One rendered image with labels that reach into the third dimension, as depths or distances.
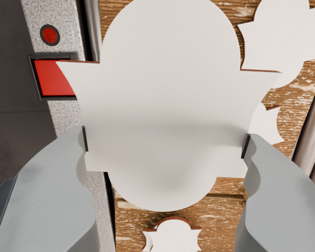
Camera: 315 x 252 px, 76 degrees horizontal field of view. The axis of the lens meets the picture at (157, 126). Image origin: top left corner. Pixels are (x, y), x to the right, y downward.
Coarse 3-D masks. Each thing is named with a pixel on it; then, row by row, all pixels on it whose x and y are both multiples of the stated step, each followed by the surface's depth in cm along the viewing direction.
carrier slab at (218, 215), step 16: (128, 208) 45; (192, 208) 45; (208, 208) 45; (224, 208) 45; (240, 208) 45; (128, 224) 48; (144, 224) 48; (192, 224) 47; (208, 224) 47; (224, 224) 47; (128, 240) 50; (144, 240) 50; (208, 240) 50; (224, 240) 50
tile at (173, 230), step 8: (160, 224) 43; (168, 224) 43; (176, 224) 43; (184, 224) 43; (152, 232) 44; (160, 232) 44; (168, 232) 44; (176, 232) 44; (184, 232) 44; (192, 232) 44; (152, 240) 45; (160, 240) 45; (168, 240) 45; (176, 240) 45; (184, 240) 45; (192, 240) 45; (152, 248) 46; (160, 248) 46; (168, 248) 46; (176, 248) 46; (184, 248) 46; (192, 248) 46; (200, 248) 46
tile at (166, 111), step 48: (144, 0) 9; (192, 0) 9; (144, 48) 10; (192, 48) 10; (96, 96) 11; (144, 96) 11; (192, 96) 11; (240, 96) 11; (96, 144) 13; (144, 144) 13; (192, 144) 12; (240, 144) 12; (144, 192) 14; (192, 192) 14
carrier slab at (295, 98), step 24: (120, 0) 28; (216, 0) 28; (240, 0) 28; (312, 0) 28; (240, 48) 31; (312, 72) 32; (264, 96) 34; (288, 96) 34; (312, 96) 34; (288, 120) 36; (288, 144) 38; (216, 192) 43; (240, 192) 43
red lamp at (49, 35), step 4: (48, 28) 32; (44, 32) 32; (48, 32) 32; (52, 32) 32; (44, 36) 32; (48, 36) 32; (52, 36) 32; (56, 36) 32; (48, 40) 32; (52, 40) 32
